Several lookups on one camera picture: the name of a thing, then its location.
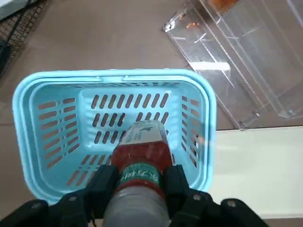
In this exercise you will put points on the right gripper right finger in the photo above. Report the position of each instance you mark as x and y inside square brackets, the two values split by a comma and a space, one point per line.
[176, 189]

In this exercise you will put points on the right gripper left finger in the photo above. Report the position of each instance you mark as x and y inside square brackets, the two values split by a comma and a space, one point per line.
[101, 189]

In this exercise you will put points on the amber tea bottle white cap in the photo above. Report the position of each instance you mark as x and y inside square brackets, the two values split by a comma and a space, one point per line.
[142, 151]

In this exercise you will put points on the light blue plastic basket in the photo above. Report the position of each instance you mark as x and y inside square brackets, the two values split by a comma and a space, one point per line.
[71, 75]

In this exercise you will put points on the clear acrylic shelf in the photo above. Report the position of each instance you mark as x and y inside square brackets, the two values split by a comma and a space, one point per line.
[236, 59]

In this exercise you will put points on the cream plastic tray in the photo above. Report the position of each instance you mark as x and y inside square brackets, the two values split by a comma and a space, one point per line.
[260, 170]

